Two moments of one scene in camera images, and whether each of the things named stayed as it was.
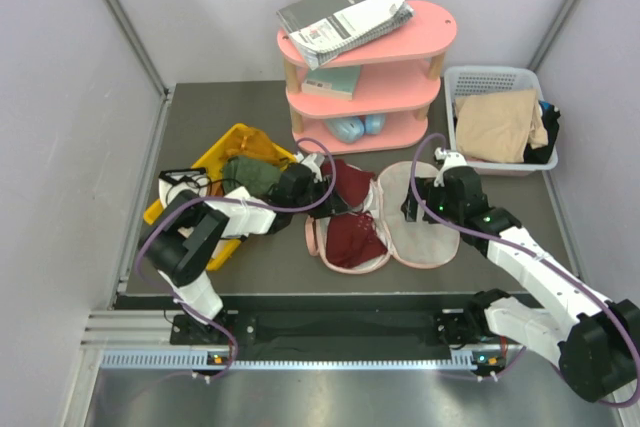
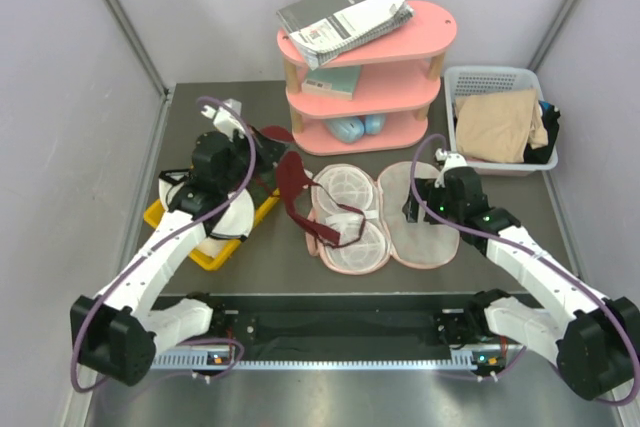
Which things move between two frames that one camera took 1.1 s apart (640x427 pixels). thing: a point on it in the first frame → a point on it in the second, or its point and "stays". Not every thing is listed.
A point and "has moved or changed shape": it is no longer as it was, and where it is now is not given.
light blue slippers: (352, 129) stays
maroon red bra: (351, 238) has moved or changed shape
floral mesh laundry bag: (411, 244) stays
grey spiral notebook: (343, 15) stays
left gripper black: (334, 207) → (268, 151)
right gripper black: (428, 191) stays
